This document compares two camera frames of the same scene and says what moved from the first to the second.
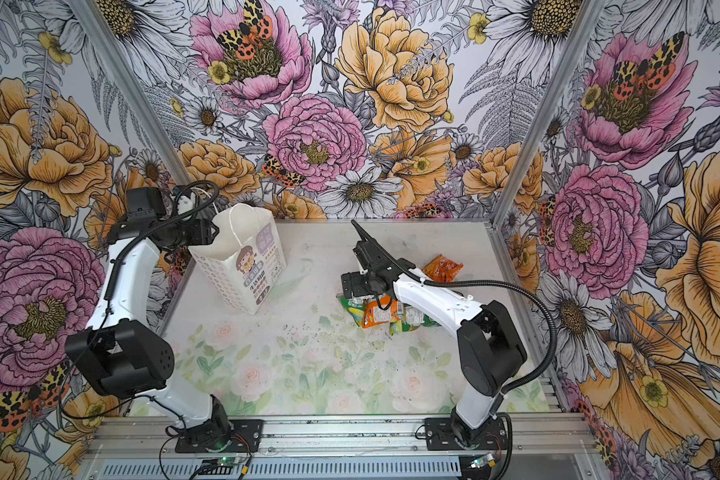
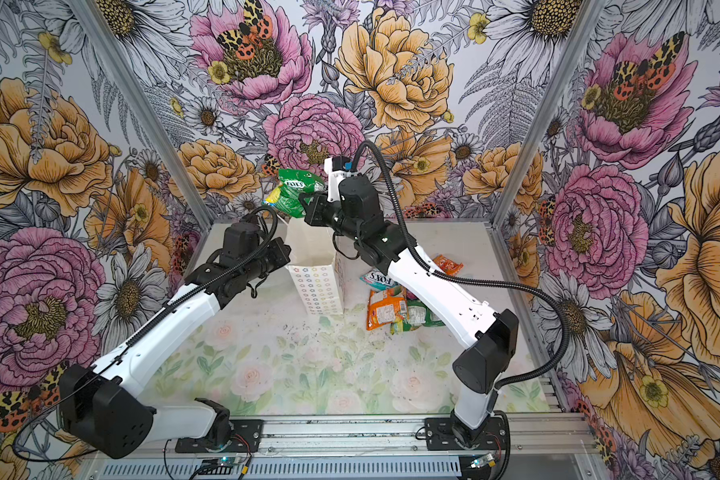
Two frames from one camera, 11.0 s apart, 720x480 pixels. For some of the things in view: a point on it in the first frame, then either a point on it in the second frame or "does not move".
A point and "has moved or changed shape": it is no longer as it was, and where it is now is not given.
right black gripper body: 362,284 -> 326,211
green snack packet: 413,318 does not move
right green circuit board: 482,461 does not move
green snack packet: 356,306 -> 285,197
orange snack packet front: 383,310 does not move
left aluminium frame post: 133,90 does not move
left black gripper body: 188,233 -> 270,259
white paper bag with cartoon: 246,259 has moved or changed shape
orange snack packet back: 442,268 does not move
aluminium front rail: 335,436 does not move
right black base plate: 440,436 does not move
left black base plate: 247,437 does not move
